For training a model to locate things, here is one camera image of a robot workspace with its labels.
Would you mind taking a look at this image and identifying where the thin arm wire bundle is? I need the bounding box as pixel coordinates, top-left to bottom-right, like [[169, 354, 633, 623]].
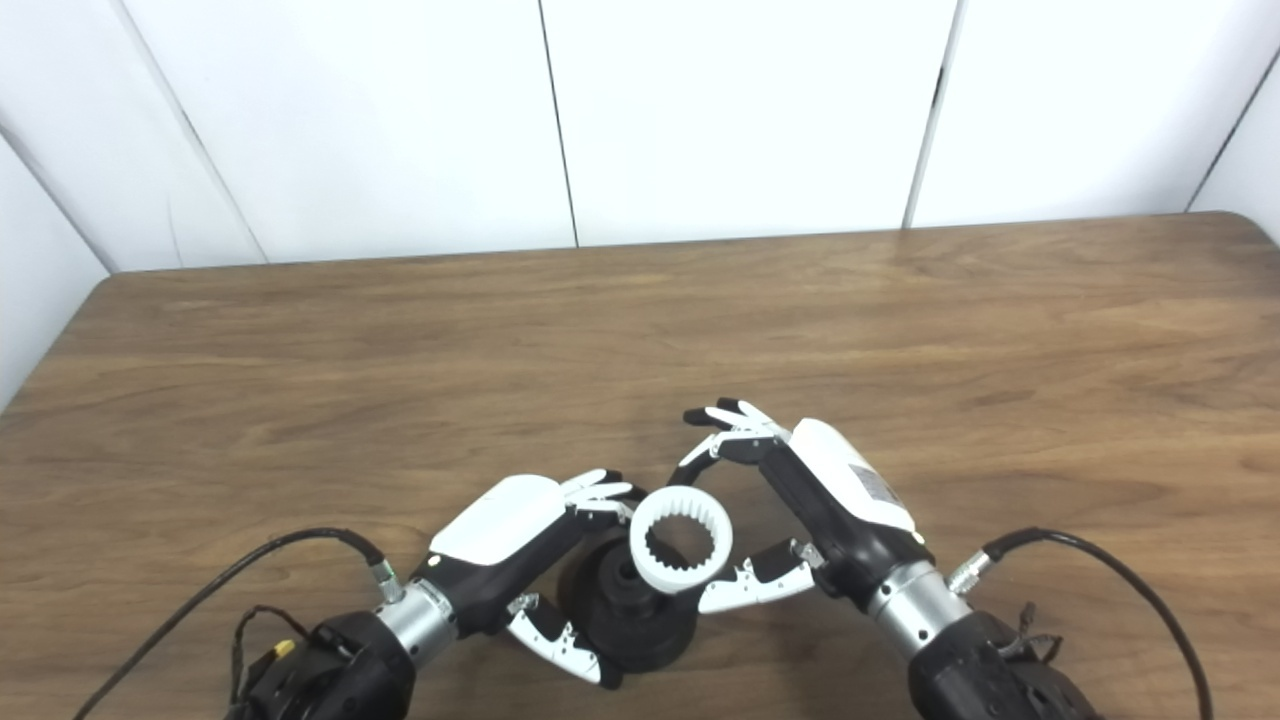
[[998, 600, 1063, 663], [227, 604, 307, 701]]

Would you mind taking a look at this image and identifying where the white plastic ring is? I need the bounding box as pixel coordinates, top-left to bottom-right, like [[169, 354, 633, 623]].
[[629, 484, 734, 595]]

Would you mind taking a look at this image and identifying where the thin left arm wire bundle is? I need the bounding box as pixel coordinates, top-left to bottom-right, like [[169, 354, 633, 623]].
[[227, 604, 307, 701]]

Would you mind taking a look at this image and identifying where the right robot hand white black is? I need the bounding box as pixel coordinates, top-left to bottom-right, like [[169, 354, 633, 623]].
[[668, 399, 927, 615]]

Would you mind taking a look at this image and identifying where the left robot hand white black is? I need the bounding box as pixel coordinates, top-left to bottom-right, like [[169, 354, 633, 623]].
[[427, 469, 649, 691]]

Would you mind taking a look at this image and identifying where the thin right arm wire bundle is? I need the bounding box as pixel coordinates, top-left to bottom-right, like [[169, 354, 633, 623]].
[[998, 600, 1063, 663]]

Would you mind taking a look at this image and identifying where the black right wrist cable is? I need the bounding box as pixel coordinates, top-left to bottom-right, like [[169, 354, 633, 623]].
[[947, 528, 1215, 720]]

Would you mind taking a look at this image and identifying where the round black plastic part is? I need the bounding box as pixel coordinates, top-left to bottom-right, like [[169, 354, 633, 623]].
[[556, 530, 698, 673]]

